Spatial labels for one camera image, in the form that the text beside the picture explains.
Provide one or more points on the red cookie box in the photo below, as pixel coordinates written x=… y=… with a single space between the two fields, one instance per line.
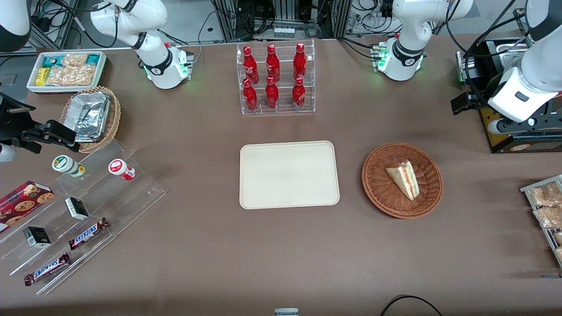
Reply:
x=22 y=202

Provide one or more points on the triangular sandwich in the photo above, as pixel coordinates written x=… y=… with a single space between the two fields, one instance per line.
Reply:
x=406 y=179

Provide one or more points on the tray of packaged pastries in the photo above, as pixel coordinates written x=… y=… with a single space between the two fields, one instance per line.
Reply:
x=527 y=189

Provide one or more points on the clear bag of pastry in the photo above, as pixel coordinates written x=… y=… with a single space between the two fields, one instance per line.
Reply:
x=549 y=217
x=558 y=238
x=544 y=195
x=559 y=253

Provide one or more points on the clear acrylic stepped display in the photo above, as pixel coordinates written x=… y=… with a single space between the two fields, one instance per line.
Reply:
x=123 y=197

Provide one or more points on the black hot food display case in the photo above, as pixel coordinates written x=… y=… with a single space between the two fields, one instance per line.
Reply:
x=505 y=142

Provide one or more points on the small black box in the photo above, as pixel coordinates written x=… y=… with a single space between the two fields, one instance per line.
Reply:
x=77 y=208
x=37 y=237

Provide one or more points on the teal snack packet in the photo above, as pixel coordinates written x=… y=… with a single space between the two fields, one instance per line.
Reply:
x=93 y=59
x=50 y=61

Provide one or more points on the white rectangular snack bin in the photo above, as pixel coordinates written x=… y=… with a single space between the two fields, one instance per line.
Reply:
x=31 y=85

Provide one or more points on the silver foil container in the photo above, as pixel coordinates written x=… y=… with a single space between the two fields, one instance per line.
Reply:
x=90 y=115

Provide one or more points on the beige rectangular tray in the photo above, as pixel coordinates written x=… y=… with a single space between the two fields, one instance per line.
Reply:
x=289 y=174

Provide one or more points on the large clear cracker bag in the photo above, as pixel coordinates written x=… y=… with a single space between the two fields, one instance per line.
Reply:
x=70 y=75

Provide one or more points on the red cola bottle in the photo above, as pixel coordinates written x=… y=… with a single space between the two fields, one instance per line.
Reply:
x=271 y=94
x=250 y=66
x=298 y=94
x=300 y=62
x=250 y=95
x=272 y=63

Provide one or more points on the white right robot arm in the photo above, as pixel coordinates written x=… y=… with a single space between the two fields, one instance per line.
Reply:
x=158 y=61

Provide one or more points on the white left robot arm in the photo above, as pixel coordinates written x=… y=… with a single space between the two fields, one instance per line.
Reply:
x=406 y=48

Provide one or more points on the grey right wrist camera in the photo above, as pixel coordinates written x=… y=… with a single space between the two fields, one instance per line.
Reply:
x=6 y=153

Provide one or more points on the yellow snack packet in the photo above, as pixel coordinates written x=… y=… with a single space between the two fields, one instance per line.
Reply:
x=42 y=76

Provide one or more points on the light oval wicker basket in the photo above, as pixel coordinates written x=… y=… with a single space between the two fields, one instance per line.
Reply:
x=113 y=120

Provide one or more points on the round brown wicker basket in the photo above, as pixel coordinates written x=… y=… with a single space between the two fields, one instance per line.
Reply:
x=382 y=188

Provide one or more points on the small clear cracker bag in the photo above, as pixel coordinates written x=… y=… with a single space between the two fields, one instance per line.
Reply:
x=74 y=59

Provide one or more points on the green lid white cup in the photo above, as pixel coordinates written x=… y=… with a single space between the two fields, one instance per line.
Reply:
x=65 y=164

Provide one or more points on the snickers chocolate bar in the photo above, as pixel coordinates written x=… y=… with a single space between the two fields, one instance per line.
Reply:
x=47 y=268
x=88 y=233

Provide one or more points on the aluminium equipment frame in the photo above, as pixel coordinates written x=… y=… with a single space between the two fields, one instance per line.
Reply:
x=228 y=22

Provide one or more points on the steel food pan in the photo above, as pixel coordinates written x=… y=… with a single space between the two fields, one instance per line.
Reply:
x=505 y=50

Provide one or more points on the clear acrylic bottle rack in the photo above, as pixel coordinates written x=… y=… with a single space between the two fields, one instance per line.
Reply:
x=276 y=107

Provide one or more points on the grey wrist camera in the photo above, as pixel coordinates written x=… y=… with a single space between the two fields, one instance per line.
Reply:
x=6 y=153
x=499 y=127

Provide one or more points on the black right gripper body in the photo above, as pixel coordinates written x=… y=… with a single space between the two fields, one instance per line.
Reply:
x=12 y=124

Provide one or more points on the white power strip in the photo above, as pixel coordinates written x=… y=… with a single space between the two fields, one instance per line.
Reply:
x=283 y=32

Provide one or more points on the small grey device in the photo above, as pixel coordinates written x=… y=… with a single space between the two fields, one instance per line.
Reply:
x=286 y=312

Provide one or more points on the red lid white cup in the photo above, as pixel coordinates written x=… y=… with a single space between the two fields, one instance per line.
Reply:
x=120 y=169

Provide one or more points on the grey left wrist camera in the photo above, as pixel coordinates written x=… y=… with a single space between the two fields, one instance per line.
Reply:
x=499 y=127

